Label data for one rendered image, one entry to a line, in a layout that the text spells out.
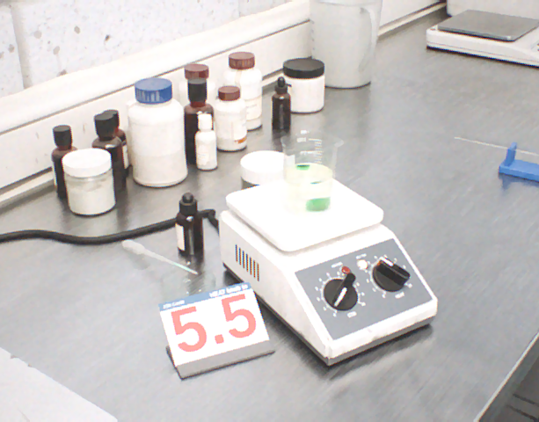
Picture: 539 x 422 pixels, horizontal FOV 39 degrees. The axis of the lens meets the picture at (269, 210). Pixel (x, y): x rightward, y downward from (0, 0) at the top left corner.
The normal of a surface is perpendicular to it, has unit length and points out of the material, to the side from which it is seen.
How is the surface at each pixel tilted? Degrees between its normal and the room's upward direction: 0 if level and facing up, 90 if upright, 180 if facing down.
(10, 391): 0
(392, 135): 0
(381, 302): 30
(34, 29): 90
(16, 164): 90
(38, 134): 90
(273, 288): 90
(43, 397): 0
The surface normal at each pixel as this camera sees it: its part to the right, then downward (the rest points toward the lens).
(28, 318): 0.00, -0.88
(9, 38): 0.80, 0.28
